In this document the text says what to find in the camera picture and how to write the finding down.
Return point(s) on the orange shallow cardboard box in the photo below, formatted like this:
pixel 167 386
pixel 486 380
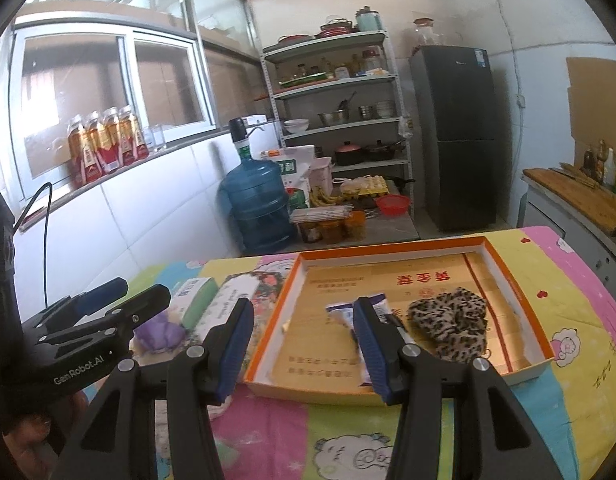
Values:
pixel 402 319

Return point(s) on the blue water jug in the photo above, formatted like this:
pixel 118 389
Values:
pixel 258 203

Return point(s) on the blue white tissue packet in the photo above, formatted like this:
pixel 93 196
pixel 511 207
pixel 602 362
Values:
pixel 346 314

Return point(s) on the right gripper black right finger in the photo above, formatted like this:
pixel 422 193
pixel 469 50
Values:
pixel 407 375

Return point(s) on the grey kitchen counter cabinet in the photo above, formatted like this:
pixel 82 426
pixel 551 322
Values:
pixel 542 207

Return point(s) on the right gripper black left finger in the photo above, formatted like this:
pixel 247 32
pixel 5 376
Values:
pixel 204 375

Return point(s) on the sliding glass window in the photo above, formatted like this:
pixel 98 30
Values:
pixel 60 69

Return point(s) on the red lidded pot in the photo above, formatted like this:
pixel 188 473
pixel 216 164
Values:
pixel 348 154

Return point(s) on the black refrigerator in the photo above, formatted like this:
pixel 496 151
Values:
pixel 455 99

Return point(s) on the black water pump dispenser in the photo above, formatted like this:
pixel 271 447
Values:
pixel 240 132

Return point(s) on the bananas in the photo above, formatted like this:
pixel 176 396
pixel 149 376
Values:
pixel 319 198

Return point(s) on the white green rice bag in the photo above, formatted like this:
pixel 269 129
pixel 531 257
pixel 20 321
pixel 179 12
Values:
pixel 295 165

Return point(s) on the jars with orange contents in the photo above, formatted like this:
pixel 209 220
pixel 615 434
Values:
pixel 335 231

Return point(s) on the purple dress teddy bear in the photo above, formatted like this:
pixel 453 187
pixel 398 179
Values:
pixel 159 334

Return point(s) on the dark sauce bottle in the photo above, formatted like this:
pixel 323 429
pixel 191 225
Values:
pixel 589 164

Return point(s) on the glass jar on fridge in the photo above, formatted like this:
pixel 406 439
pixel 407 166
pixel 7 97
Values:
pixel 425 34

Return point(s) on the person's left hand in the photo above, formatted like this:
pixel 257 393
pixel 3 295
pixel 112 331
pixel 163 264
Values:
pixel 26 445

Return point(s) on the white bowl on shelf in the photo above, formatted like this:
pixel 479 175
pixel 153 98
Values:
pixel 296 126

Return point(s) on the pink plastic bucket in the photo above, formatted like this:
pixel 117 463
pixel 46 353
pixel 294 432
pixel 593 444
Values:
pixel 320 175

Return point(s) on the green gardenia tissue pack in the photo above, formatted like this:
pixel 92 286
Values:
pixel 191 300

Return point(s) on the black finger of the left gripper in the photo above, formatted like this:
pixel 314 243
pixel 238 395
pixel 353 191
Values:
pixel 115 323
pixel 68 311

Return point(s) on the leopard print fabric item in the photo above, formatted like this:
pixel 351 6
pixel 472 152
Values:
pixel 455 322

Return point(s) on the brown cardboard sheet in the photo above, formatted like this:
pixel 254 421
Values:
pixel 592 104

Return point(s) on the red plastic basket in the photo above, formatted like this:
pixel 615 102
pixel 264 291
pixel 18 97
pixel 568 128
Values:
pixel 393 205

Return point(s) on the egg tray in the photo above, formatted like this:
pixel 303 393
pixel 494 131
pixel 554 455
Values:
pixel 373 186

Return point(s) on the colourful cartoon bed sheet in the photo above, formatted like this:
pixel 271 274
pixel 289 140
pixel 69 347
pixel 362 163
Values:
pixel 303 412

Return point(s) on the white condiment bottle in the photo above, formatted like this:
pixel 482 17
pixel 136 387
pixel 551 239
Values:
pixel 609 173

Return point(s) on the black wok pan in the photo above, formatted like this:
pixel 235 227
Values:
pixel 382 151

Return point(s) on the teal pot on shelf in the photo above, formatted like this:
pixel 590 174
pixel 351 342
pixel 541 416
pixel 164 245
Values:
pixel 368 20

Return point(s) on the white metal shelf rack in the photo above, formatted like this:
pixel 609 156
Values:
pixel 349 87

